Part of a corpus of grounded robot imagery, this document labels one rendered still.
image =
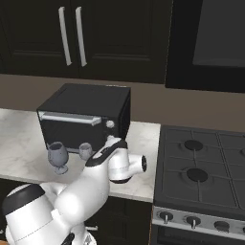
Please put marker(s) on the black toaster oven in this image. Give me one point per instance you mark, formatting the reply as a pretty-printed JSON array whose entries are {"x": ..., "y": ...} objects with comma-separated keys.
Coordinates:
[{"x": 83, "y": 99}]

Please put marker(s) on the dark upper cupboard door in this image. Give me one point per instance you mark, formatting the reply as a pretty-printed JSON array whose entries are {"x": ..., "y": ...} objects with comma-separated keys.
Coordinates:
[
  {"x": 127, "y": 38},
  {"x": 32, "y": 35}
]

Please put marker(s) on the black gas stove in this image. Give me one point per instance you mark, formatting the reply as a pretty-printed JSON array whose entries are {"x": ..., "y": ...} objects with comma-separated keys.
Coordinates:
[{"x": 204, "y": 153}]

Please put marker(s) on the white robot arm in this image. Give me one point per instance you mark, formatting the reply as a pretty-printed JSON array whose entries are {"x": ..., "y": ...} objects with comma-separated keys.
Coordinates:
[{"x": 83, "y": 191}]

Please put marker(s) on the dark lower cupboard door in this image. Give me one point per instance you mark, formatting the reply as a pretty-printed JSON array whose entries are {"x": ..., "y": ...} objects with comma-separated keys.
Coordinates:
[{"x": 127, "y": 220}]

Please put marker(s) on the dark stove knob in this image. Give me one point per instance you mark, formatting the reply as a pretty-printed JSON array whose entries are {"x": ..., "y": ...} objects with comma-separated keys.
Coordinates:
[
  {"x": 221, "y": 226},
  {"x": 193, "y": 221},
  {"x": 243, "y": 229},
  {"x": 166, "y": 217}
]

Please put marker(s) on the dark range hood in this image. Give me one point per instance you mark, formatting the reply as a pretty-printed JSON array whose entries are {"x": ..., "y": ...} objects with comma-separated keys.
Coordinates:
[{"x": 182, "y": 44}]

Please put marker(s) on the dark cupboard door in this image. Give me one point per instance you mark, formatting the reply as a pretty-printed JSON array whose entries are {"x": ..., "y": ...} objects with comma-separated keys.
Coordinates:
[
  {"x": 127, "y": 220},
  {"x": 32, "y": 35},
  {"x": 127, "y": 38}
]

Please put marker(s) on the grey wine glass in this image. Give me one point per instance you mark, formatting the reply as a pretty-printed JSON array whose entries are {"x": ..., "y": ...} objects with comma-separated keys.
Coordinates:
[
  {"x": 84, "y": 150},
  {"x": 57, "y": 156}
]

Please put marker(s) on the white toaster oven knob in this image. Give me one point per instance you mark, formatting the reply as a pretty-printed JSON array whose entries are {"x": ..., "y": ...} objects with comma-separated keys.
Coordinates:
[{"x": 110, "y": 124}]

